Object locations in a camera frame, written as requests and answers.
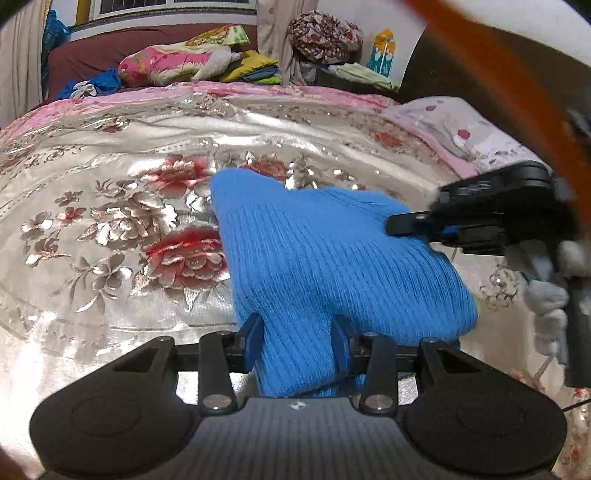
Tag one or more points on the beige curtain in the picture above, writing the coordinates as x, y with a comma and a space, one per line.
277, 32
21, 64

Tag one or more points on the dark furniture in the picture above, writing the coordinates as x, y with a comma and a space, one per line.
461, 60

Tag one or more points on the folded pale cloths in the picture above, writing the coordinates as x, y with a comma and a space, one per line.
364, 74

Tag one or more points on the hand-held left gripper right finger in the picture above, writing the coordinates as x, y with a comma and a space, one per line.
340, 346

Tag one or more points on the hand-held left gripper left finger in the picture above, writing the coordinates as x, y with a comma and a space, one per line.
251, 341

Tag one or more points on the person's right hand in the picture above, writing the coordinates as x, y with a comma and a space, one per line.
549, 318

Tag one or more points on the maroon sofa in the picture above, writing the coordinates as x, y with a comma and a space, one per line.
87, 50

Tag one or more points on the silver floral bedspread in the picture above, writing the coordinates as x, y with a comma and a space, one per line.
115, 277

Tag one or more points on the yellow folded cloth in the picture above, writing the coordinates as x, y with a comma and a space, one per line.
249, 62

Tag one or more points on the pink floral pillow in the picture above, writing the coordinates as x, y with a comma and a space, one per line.
161, 64

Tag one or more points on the blue knitted sweater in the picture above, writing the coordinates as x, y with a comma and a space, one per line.
332, 267

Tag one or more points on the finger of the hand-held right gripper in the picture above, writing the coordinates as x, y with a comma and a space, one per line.
406, 224

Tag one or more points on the blue crumpled clothes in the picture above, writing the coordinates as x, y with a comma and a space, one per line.
99, 83

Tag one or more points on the blue hanging cloth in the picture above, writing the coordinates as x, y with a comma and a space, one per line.
54, 37

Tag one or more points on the dark floral cloth bundle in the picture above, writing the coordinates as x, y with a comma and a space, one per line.
323, 34

